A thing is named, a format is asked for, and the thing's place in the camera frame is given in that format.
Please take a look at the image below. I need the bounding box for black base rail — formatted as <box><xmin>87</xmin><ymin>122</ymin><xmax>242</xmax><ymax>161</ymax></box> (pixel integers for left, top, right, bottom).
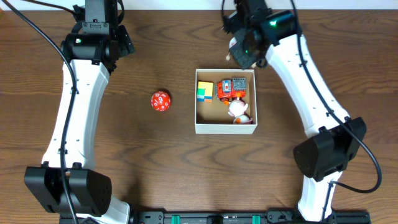
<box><xmin>129</xmin><ymin>210</ymin><xmax>371</xmax><ymax>224</ymax></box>

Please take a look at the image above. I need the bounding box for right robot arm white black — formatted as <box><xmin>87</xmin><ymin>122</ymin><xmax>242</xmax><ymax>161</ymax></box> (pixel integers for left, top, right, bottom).
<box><xmin>222</xmin><ymin>1</ymin><xmax>370</xmax><ymax>223</ymax></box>

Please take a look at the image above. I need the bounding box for pink white pig toy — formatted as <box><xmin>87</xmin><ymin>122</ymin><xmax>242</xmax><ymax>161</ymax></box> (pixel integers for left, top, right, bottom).
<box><xmin>224</xmin><ymin>93</ymin><xmax>252</xmax><ymax>124</ymax></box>

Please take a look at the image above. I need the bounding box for white cardboard box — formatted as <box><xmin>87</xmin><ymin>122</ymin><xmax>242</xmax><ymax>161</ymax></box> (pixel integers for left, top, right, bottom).
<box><xmin>195</xmin><ymin>69</ymin><xmax>257</xmax><ymax>134</ymax></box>

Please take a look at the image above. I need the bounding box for red toy fire truck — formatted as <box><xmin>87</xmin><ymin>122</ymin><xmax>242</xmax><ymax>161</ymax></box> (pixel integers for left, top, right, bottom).
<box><xmin>215</xmin><ymin>77</ymin><xmax>247</xmax><ymax>102</ymax></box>

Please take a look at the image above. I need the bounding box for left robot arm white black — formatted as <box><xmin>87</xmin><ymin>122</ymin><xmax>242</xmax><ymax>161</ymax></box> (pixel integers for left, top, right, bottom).
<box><xmin>24</xmin><ymin>0</ymin><xmax>134</xmax><ymax>223</ymax></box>

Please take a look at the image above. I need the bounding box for colourful puzzle cube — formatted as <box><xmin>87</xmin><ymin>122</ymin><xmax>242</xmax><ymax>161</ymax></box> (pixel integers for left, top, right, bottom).
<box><xmin>197</xmin><ymin>81</ymin><xmax>214</xmax><ymax>103</ymax></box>

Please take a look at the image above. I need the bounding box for red many-sided die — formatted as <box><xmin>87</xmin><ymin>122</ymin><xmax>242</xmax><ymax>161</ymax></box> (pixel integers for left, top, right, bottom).
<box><xmin>150</xmin><ymin>91</ymin><xmax>172</xmax><ymax>111</ymax></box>

